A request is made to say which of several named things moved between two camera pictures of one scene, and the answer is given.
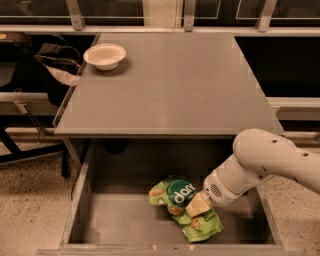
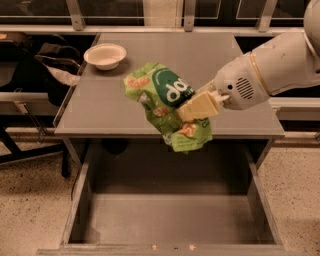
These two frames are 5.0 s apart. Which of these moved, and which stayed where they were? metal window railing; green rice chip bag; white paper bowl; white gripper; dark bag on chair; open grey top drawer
Moved: white gripper; green rice chip bag
Stayed: open grey top drawer; metal window railing; white paper bowl; dark bag on chair
